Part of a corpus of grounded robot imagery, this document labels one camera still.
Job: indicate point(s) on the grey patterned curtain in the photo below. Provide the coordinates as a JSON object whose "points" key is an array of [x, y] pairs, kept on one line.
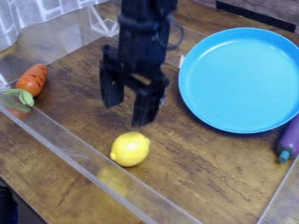
{"points": [[22, 13]]}

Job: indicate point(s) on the orange toy carrot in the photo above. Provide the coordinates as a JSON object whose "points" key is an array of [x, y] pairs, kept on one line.
{"points": [[30, 84]]}

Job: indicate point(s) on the dark wooden board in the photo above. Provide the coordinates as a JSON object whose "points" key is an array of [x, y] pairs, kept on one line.
{"points": [[280, 13]]}

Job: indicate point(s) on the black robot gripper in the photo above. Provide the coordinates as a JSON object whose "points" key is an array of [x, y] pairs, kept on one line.
{"points": [[133, 65]]}

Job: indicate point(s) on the yellow toy lemon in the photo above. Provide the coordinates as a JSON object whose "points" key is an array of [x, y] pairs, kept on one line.
{"points": [[130, 149]]}

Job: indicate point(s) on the purple toy eggplant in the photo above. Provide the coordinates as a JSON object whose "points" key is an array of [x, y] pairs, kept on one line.
{"points": [[288, 146]]}

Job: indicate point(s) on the round blue plastic tray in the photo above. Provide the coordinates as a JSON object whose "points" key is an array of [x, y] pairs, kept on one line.
{"points": [[240, 80]]}

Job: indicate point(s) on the clear acrylic barrier wall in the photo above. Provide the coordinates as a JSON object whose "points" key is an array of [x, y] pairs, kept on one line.
{"points": [[204, 177]]}

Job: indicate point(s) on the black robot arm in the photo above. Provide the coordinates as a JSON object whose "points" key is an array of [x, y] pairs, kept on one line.
{"points": [[142, 9]]}

